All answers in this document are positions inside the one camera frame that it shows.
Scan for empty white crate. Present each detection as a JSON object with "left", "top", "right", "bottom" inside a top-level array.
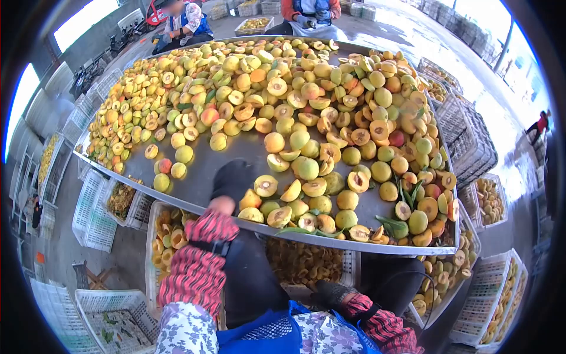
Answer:
[
  {"left": 28, "top": 278, "right": 103, "bottom": 354},
  {"left": 72, "top": 169, "right": 118, "bottom": 254}
]

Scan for green peach leaf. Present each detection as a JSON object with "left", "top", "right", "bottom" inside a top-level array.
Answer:
[
  {"left": 393, "top": 176, "right": 424, "bottom": 209},
  {"left": 375, "top": 215, "right": 408, "bottom": 238},
  {"left": 275, "top": 226, "right": 345, "bottom": 239}
]

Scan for person's left fingers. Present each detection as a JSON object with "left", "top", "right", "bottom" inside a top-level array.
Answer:
[{"left": 213, "top": 159, "right": 258, "bottom": 189}]

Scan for wooden stool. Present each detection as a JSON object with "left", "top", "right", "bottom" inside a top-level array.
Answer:
[{"left": 72, "top": 260, "right": 119, "bottom": 291}]

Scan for white crate of peach halves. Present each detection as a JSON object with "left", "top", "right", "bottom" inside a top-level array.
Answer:
[
  {"left": 459, "top": 173, "right": 509, "bottom": 232},
  {"left": 448, "top": 249, "right": 529, "bottom": 348},
  {"left": 145, "top": 200, "right": 200, "bottom": 312},
  {"left": 406, "top": 199, "right": 483, "bottom": 331},
  {"left": 37, "top": 132, "right": 65, "bottom": 205},
  {"left": 233, "top": 16, "right": 275, "bottom": 37}
]

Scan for person's body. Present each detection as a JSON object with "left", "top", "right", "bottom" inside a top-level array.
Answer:
[{"left": 154, "top": 300, "right": 386, "bottom": 354}]

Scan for stack of empty white crates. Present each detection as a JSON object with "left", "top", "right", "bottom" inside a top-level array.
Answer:
[{"left": 435, "top": 94, "right": 499, "bottom": 189}]

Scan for person's right hand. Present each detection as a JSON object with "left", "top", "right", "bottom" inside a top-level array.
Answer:
[{"left": 309, "top": 280, "right": 360, "bottom": 313}]

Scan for black wrist band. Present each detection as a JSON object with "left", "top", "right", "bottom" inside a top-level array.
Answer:
[
  {"left": 354, "top": 303, "right": 382, "bottom": 325},
  {"left": 189, "top": 239, "right": 233, "bottom": 258}
]

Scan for pile of yellow peaches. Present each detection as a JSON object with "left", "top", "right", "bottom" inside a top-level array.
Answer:
[{"left": 85, "top": 37, "right": 460, "bottom": 248}]

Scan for person's right fingers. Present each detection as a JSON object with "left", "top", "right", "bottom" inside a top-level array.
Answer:
[{"left": 309, "top": 280, "right": 339, "bottom": 309}]

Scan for white crate with leaves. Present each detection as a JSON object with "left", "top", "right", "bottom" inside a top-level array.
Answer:
[{"left": 74, "top": 289, "right": 161, "bottom": 354}]

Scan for metal sorting table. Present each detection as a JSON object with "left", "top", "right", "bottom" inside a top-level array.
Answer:
[{"left": 73, "top": 35, "right": 461, "bottom": 257}]

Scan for parked motorbike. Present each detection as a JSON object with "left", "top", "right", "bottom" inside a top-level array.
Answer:
[
  {"left": 69, "top": 52, "right": 108, "bottom": 100},
  {"left": 108, "top": 19, "right": 152, "bottom": 57}
]

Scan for person's left hand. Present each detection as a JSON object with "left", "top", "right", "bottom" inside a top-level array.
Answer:
[{"left": 208, "top": 159, "right": 258, "bottom": 217}]

